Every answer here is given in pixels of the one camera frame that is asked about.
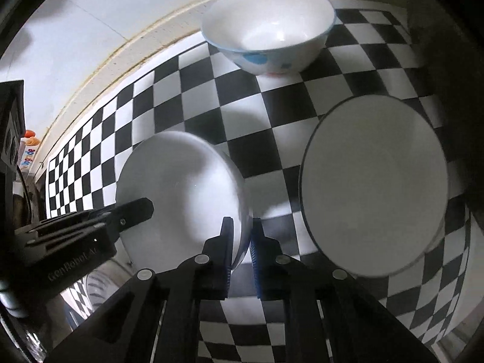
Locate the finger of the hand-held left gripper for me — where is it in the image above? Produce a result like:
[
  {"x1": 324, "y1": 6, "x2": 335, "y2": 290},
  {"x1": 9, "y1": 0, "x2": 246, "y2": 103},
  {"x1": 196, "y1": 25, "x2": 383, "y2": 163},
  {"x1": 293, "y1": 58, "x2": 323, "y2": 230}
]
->
[{"x1": 14, "y1": 198, "x2": 154, "y2": 248}]

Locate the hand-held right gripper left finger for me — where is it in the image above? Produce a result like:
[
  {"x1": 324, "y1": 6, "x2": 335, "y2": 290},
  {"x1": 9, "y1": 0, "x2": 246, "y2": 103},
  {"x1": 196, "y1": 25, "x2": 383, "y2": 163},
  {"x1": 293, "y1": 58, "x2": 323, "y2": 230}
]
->
[{"x1": 45, "y1": 216, "x2": 235, "y2": 363}]

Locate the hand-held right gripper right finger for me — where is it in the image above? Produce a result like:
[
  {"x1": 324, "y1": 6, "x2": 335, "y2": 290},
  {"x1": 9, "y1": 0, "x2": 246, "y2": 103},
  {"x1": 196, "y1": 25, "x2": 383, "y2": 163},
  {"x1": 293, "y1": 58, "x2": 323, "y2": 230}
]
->
[{"x1": 250, "y1": 217, "x2": 439, "y2": 363}]

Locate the small white plate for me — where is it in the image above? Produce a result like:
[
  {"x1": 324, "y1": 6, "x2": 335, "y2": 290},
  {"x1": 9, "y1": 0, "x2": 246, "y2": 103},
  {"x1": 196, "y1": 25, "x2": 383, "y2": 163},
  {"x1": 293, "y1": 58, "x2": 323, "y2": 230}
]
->
[{"x1": 115, "y1": 131, "x2": 252, "y2": 275}]

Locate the plain white bowl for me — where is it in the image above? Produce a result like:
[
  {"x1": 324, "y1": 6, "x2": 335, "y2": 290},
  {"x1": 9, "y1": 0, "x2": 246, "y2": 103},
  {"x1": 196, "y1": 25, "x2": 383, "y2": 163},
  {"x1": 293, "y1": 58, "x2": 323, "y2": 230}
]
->
[{"x1": 299, "y1": 94, "x2": 450, "y2": 277}]

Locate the white bowl with blue dots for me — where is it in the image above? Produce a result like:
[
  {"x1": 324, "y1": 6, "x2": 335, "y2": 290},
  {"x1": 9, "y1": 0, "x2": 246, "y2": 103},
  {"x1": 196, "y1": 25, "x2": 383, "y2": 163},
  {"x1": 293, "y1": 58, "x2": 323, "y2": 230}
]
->
[{"x1": 200, "y1": 0, "x2": 337, "y2": 76}]

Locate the black and white checkered cloth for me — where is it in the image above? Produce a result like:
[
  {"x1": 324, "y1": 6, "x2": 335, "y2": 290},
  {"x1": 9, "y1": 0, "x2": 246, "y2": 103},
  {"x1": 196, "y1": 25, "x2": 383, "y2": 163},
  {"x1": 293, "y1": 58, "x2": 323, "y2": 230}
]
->
[{"x1": 44, "y1": 0, "x2": 473, "y2": 363}]

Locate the black range hood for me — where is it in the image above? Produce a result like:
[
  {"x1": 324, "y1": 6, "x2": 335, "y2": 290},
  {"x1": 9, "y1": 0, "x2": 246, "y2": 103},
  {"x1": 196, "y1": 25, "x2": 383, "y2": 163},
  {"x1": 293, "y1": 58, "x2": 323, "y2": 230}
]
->
[{"x1": 0, "y1": 80, "x2": 25, "y2": 137}]

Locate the colourful wall sticker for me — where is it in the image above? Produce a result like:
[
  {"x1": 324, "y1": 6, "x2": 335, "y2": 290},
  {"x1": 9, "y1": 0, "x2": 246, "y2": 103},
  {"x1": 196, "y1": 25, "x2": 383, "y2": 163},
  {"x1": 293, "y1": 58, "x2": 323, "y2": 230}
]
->
[{"x1": 21, "y1": 130, "x2": 40, "y2": 169}]

